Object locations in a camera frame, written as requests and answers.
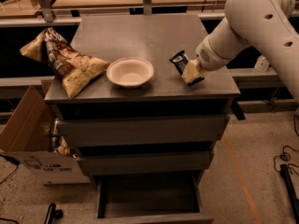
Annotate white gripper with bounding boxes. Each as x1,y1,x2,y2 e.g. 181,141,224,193
181,36,230,84

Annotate dark blueberry rxbar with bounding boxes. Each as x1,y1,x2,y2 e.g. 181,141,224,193
169,50,205,86

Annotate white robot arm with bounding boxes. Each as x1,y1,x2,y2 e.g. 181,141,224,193
182,0,299,102

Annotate grey top drawer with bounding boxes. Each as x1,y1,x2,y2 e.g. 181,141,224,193
58,115,229,147

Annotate grey drawer cabinet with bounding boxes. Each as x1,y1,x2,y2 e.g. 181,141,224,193
43,14,241,179

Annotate grey middle drawer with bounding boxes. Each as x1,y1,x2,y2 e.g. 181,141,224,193
78,151,214,175

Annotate grey open bottom drawer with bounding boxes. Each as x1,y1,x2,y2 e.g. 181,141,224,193
96,172,213,224

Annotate white paper bowl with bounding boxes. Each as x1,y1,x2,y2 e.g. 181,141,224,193
107,57,154,89

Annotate clear sanitizer pump bottle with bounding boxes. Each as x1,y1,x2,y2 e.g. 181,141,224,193
254,55,269,72

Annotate yellow brown chip bag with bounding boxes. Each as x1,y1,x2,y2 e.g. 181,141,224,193
20,27,109,99

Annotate black bar right floor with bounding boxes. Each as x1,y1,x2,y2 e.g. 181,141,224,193
280,164,299,224

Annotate snack items in box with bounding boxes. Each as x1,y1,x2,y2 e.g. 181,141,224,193
50,119,77,158

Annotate open cardboard box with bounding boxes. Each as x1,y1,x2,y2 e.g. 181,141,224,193
0,86,90,185

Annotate black stand base left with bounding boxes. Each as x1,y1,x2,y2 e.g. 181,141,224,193
43,203,64,224

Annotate metal railing frame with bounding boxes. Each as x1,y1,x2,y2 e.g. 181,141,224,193
0,0,299,28

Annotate black cable left floor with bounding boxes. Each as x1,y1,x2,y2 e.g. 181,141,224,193
0,154,21,185

